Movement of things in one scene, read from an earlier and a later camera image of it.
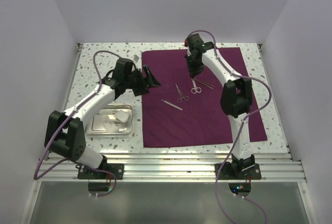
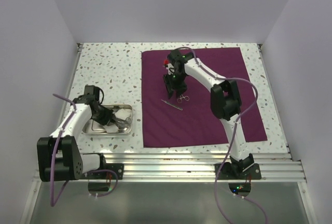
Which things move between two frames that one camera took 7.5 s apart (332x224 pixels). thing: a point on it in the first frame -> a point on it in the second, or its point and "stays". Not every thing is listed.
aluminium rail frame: x=281 y=166 stays
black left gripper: x=146 y=83 -> x=106 y=120
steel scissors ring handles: x=196 y=89 -> x=127 y=121
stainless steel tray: x=111 y=119 stays
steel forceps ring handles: x=179 y=100 stays
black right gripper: x=193 y=71 -> x=171 y=86
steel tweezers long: x=171 y=104 stays
